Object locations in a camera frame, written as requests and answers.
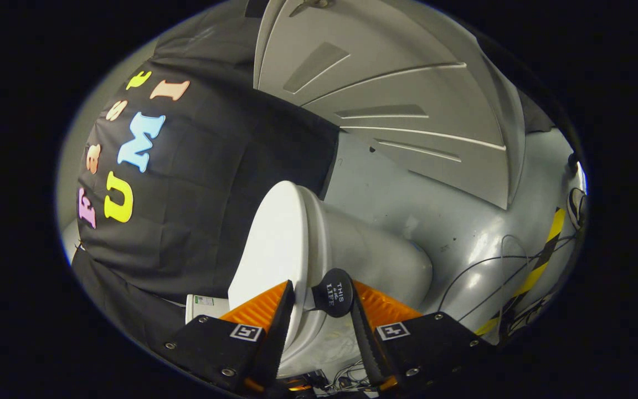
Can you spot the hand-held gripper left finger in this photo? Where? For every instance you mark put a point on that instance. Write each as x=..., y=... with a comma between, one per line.
x=274, y=338

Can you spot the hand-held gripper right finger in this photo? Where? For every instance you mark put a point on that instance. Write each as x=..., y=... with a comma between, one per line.
x=366, y=343

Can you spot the white toilet lid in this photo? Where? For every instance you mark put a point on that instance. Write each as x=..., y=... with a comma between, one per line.
x=274, y=244

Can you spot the white toilet tank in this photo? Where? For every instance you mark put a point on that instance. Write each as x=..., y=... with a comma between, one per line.
x=208, y=311

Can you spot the white toilet bowl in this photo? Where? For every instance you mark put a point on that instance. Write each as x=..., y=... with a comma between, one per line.
x=374, y=255

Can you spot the black backdrop cloth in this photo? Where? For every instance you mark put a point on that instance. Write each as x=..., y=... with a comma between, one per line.
x=214, y=194

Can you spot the yellow black hazard tape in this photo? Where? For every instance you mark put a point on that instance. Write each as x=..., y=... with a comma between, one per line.
x=540, y=260

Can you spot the grey cabinet with white top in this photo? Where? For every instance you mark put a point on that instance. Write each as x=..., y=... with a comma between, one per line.
x=396, y=83

